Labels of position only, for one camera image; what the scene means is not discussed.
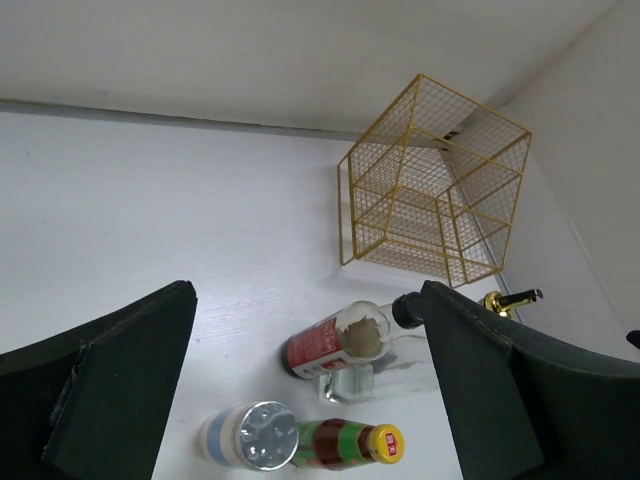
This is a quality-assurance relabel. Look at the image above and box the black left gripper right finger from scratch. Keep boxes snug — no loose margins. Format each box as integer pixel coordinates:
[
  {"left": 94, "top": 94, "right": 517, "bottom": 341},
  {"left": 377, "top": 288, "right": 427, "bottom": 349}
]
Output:
[{"left": 421, "top": 281, "right": 639, "bottom": 479}]

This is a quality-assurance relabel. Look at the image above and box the yellow wire rack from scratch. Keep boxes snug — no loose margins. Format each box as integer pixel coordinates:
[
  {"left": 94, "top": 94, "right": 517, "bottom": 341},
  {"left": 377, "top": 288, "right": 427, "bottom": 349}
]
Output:
[{"left": 337, "top": 74, "right": 532, "bottom": 288}]

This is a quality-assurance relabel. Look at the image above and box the clear square oil bottle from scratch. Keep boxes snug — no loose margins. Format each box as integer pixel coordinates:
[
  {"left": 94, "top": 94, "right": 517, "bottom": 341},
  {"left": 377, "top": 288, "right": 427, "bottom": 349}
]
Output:
[{"left": 317, "top": 362, "right": 441, "bottom": 404}]

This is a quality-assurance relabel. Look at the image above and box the dark liquid square bottle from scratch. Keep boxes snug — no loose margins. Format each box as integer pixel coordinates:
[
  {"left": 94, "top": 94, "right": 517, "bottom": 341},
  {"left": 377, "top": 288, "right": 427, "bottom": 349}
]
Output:
[{"left": 479, "top": 289, "right": 544, "bottom": 319}]

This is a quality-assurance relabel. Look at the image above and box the red label clear bottle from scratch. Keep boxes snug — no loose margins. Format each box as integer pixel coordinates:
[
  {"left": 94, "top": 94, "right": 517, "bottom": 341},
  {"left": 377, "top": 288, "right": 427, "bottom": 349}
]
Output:
[{"left": 280, "top": 292, "right": 424, "bottom": 380}]

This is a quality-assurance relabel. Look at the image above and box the yellow cap sauce bottle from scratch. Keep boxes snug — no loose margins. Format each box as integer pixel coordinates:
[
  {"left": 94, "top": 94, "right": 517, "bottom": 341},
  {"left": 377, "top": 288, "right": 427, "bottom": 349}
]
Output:
[{"left": 291, "top": 418, "right": 405, "bottom": 471}]

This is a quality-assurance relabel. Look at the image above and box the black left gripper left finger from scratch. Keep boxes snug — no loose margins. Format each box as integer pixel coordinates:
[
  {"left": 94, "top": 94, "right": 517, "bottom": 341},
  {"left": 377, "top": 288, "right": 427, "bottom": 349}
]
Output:
[{"left": 1, "top": 280, "right": 197, "bottom": 479}]

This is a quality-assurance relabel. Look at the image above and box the blue label shaker jar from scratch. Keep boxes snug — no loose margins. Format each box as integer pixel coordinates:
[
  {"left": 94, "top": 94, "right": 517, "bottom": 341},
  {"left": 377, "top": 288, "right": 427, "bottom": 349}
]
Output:
[{"left": 198, "top": 401, "right": 299, "bottom": 472}]

